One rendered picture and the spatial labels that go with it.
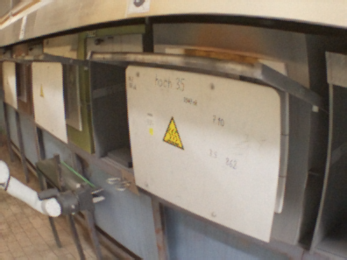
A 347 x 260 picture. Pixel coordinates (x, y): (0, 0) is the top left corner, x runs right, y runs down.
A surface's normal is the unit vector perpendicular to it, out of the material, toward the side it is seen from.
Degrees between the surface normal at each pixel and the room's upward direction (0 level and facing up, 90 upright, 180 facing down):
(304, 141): 90
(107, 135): 90
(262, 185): 90
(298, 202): 90
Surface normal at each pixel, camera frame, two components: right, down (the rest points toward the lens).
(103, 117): 0.62, 0.19
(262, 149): -0.79, 0.22
